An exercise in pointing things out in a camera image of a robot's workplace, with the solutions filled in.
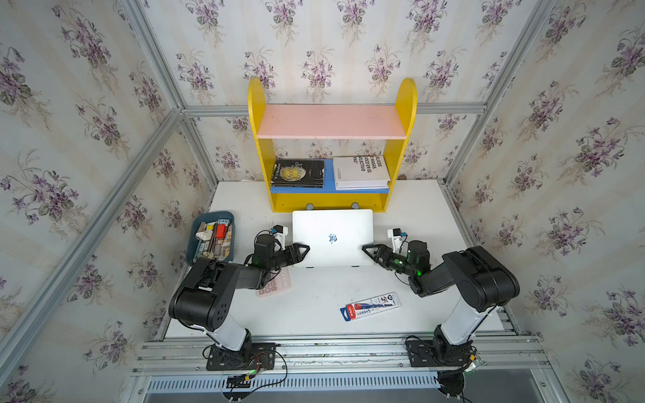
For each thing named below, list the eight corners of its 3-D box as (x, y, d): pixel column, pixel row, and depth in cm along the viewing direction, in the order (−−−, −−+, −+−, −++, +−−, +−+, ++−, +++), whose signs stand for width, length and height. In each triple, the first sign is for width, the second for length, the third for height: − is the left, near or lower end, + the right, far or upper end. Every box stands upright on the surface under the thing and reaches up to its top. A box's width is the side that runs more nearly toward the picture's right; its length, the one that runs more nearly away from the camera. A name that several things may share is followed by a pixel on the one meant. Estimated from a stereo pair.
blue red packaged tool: (343, 322, 81) (344, 320, 80) (339, 307, 84) (339, 305, 83) (400, 306, 85) (402, 304, 83) (394, 293, 88) (396, 291, 86)
